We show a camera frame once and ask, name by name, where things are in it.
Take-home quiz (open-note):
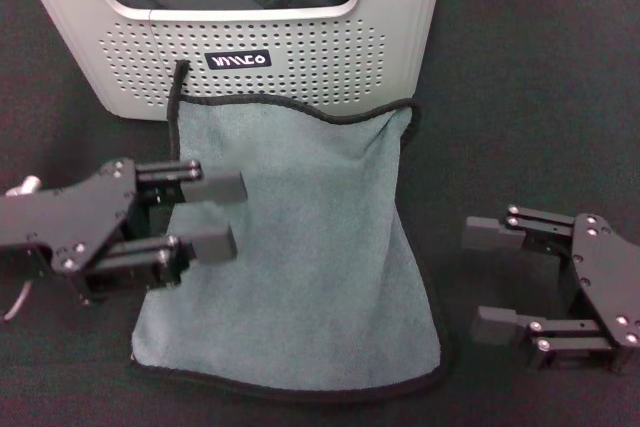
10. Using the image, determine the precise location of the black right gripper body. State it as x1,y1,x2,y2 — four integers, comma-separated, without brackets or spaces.
519,213,640,376

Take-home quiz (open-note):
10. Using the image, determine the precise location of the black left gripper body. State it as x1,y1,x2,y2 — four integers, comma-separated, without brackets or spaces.
0,157,184,308

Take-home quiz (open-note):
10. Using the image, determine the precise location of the grey-green yellow towel black trim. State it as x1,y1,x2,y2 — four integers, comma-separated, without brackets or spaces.
128,59,457,404

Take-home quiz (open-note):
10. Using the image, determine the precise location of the black tablecloth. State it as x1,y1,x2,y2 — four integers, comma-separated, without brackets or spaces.
0,0,640,427

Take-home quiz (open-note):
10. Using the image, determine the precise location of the grey perforated plastic storage basket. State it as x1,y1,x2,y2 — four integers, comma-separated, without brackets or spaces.
17,0,457,124

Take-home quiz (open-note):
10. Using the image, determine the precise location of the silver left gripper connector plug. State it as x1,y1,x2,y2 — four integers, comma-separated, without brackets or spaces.
4,174,42,199

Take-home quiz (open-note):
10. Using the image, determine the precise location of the grey left gripper cable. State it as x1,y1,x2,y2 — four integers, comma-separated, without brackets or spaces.
2,280,34,324

